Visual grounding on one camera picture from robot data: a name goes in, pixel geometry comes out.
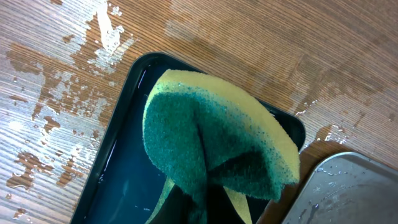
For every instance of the green and yellow sponge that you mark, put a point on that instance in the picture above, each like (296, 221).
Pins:
(201, 130)

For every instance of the dark blue water tray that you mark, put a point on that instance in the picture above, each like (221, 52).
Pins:
(123, 185)

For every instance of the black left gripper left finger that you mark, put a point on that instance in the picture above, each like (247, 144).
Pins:
(178, 208)

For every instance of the dark brown serving tray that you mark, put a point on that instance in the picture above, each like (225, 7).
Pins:
(347, 188)

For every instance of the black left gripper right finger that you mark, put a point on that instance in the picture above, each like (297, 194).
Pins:
(219, 208)

